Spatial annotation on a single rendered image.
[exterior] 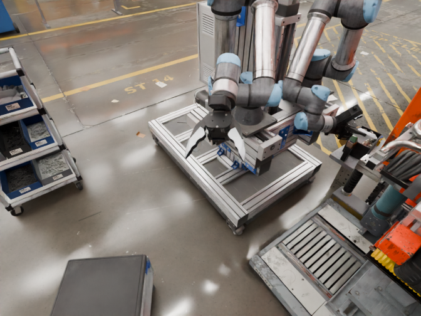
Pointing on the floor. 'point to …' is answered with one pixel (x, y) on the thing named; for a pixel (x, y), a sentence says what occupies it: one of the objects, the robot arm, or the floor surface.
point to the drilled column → (342, 177)
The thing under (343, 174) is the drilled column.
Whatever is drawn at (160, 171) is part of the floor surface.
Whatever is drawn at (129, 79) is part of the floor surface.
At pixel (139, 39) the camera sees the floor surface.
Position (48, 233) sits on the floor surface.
